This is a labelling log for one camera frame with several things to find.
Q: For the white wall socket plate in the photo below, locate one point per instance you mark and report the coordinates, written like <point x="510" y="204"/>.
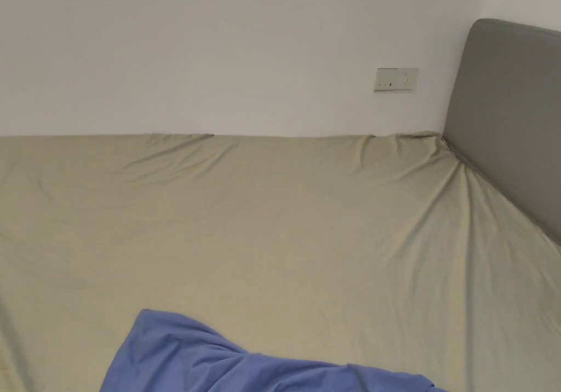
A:
<point x="396" y="79"/>

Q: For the bed with beige sheet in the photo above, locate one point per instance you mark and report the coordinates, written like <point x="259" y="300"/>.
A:
<point x="263" y="216"/>

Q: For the blue garment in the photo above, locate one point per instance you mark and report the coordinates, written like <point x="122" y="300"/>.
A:
<point x="210" y="357"/>

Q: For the grey padded headboard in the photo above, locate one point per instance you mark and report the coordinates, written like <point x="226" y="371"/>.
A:
<point x="504" y="115"/>

